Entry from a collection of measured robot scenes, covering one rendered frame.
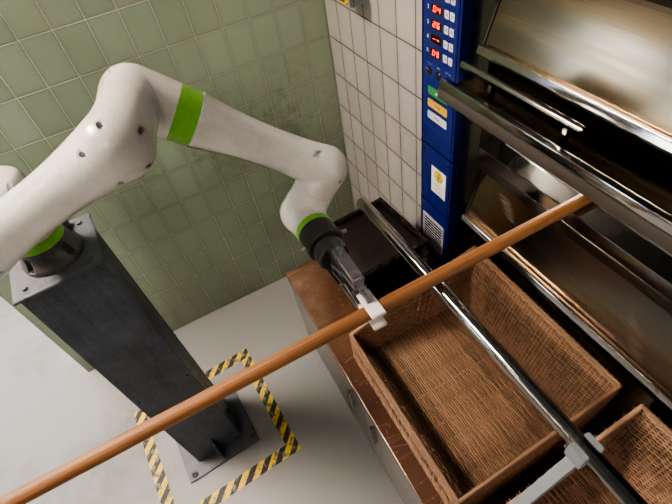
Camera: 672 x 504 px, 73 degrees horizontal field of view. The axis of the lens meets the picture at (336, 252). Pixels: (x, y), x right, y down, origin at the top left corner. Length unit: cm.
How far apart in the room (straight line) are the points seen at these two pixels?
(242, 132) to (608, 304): 91
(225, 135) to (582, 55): 69
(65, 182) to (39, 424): 195
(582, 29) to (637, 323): 63
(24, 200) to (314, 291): 109
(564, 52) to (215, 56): 122
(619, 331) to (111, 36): 167
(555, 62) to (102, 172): 85
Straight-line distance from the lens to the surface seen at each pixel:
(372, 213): 113
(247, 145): 100
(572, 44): 102
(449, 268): 97
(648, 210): 83
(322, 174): 105
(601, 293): 123
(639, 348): 123
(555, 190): 121
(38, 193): 93
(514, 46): 110
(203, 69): 184
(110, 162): 83
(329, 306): 170
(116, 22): 175
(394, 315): 150
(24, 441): 272
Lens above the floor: 196
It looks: 48 degrees down
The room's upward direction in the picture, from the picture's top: 12 degrees counter-clockwise
